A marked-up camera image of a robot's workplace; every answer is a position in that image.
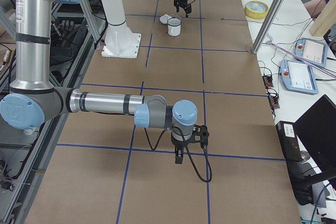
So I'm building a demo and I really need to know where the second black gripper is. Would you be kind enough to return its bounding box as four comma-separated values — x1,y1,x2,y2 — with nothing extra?
171,136,192,164

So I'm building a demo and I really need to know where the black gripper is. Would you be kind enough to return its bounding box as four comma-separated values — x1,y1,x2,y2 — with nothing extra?
174,0,192,18

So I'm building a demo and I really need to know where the clear glass funnel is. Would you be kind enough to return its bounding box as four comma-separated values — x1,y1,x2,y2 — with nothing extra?
167,15,181,26

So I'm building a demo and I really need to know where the white mug lid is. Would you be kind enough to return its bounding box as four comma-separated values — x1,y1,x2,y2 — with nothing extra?
160,14,172,25

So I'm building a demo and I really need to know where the white enamel mug blue rim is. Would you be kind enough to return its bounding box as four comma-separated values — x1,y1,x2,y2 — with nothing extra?
167,24,181,37

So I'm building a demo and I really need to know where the yellow tape roll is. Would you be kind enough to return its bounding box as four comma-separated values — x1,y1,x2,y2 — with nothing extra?
244,1,269,20

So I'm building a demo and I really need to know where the black box with label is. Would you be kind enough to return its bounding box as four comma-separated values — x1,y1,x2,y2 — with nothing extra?
276,121,303,162

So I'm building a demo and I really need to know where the orange black connector box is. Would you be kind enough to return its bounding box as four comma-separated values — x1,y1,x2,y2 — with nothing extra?
263,75,274,89

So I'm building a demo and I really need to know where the teach pendant near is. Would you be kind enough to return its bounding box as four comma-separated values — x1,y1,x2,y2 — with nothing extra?
280,59,319,94

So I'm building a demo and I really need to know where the teach pendant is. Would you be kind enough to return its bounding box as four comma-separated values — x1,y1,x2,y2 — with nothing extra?
295,38,328,68
280,59,319,94

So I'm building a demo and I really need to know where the black laptop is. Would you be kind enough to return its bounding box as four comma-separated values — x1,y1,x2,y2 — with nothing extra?
287,94,335,206

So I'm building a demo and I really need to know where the teach pendant far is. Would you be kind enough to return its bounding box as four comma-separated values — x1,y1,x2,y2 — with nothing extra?
295,38,328,68

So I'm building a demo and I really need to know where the wooden beam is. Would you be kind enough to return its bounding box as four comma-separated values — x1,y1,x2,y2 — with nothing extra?
309,2,335,37

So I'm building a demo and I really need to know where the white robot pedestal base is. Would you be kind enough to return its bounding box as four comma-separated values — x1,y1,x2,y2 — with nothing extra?
101,0,141,59

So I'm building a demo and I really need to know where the aluminium frame post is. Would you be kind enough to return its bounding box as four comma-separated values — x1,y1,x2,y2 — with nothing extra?
251,0,284,54

